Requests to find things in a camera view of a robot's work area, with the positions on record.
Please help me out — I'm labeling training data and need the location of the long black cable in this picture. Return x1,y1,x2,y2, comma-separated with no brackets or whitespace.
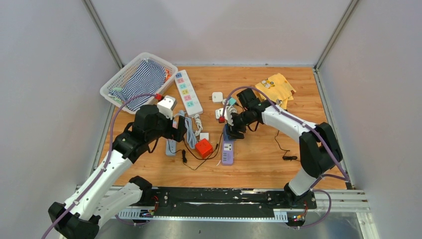
274,130,301,162

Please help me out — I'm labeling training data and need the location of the yellow cloth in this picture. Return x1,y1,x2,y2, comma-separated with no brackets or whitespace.
254,73,296,110

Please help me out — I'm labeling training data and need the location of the white plastic basket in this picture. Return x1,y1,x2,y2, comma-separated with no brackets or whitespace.
100,52,178,107

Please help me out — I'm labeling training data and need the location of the white adapter with coiled cable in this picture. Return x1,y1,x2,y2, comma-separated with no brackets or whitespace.
215,98,237,120

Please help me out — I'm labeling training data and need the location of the white square adapter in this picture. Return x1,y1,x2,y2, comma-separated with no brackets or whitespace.
210,92,224,104

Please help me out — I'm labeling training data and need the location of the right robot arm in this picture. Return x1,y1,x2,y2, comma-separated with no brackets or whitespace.
219,86,349,208

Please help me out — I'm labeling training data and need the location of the blue cube socket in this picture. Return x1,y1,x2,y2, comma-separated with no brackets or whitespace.
223,125,236,142

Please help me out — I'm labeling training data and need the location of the small white charger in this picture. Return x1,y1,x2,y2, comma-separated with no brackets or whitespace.
199,132,210,141

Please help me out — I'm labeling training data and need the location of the striped cloth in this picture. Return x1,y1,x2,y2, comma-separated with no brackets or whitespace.
108,59,168,104

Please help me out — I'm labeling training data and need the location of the white colourful power strip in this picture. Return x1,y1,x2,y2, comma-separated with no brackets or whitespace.
175,70,203,118

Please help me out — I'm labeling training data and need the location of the red cube socket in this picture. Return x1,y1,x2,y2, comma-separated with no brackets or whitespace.
195,138,213,159

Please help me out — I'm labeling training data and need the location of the light blue coiled cable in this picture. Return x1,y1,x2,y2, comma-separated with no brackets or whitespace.
175,110,198,150

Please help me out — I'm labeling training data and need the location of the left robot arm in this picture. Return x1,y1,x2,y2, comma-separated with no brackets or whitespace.
48,105,187,239

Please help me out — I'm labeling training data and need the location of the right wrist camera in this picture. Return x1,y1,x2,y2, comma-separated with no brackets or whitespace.
215,107,233,126

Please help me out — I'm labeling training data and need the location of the purple power bank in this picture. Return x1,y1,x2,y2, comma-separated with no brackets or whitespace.
221,139,234,166

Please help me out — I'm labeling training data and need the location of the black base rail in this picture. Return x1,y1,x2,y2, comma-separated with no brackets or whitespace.
135,187,317,220

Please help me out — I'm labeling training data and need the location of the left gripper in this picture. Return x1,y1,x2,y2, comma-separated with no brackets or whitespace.
146,109,187,143

